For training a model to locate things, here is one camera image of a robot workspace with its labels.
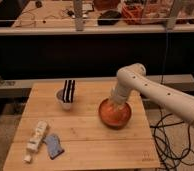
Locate black and white striped block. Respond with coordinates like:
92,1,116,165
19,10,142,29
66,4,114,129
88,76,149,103
63,80,75,102

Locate right grey metal post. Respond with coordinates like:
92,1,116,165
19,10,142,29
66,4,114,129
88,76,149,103
166,0,183,30

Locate black hanging cable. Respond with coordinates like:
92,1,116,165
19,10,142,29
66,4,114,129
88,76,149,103
157,19,170,85

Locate orange crate on bench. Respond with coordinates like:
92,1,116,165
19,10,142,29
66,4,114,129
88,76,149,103
121,3,163,25

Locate black floor cables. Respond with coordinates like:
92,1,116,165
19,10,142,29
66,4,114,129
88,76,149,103
149,109,194,171

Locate black object on bench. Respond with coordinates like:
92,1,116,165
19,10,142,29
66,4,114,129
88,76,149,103
97,10,121,26

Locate white squeeze bottle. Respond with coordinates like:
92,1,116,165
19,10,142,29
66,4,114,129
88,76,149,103
24,121,48,163

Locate grey metal post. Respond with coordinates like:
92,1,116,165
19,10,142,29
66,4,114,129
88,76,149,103
73,0,83,31
166,0,183,30

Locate orange ceramic bowl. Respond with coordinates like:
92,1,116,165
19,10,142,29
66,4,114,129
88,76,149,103
98,99,132,129

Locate blue sponge cloth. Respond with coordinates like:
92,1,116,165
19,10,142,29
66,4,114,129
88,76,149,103
43,134,64,160

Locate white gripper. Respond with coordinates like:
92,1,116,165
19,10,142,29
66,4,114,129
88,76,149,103
109,88,129,105

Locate white cup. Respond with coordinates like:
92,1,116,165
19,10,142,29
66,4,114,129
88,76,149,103
56,89,73,111

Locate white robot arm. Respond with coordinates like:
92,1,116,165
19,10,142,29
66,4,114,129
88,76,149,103
110,63,194,128

